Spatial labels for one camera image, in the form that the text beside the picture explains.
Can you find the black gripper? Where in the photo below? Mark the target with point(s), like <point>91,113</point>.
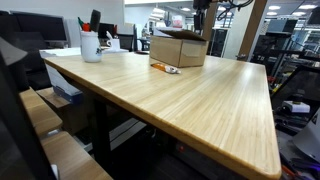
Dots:
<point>200,10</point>

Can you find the brown cardboard box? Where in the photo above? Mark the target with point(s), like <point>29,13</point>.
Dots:
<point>166,50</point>

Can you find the white box with blue base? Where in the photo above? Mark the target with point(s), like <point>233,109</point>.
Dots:
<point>60,80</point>

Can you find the narrow brown pillar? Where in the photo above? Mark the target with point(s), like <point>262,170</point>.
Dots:
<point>213,30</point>

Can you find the black equipment cabinet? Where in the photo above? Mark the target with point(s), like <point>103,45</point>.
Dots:
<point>220,43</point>

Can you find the small white pitcher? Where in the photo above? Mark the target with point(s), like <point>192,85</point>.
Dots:
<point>115,44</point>

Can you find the small dark monitor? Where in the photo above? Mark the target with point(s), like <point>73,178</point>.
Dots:
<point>106,30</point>

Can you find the white mug with dark logo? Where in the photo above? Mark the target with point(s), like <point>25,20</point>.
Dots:
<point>90,46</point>

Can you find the orange marker cap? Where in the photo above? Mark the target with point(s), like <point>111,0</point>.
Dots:
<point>86,27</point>

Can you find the green marker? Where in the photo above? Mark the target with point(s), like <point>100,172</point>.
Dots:
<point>80,22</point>

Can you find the white device with black knob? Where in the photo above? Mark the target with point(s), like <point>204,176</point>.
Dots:
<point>296,107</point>

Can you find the white desk surface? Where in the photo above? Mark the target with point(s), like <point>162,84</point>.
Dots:
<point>63,52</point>

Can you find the black table leg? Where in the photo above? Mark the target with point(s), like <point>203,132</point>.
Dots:
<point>101,133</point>

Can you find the plain brown carton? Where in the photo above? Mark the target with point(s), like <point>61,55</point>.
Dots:
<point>71,115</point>

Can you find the grey slanted panel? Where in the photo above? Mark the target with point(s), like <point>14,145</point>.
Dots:
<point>310,140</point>

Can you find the large black monitor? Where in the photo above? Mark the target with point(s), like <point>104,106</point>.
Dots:
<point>40,26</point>

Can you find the light wooden board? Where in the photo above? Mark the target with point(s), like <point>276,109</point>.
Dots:
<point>71,160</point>
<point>38,111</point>

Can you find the black foreground panel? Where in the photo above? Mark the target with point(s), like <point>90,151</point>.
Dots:
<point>13,133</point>

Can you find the black slanted frame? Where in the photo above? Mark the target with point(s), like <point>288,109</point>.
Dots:
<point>300,85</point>

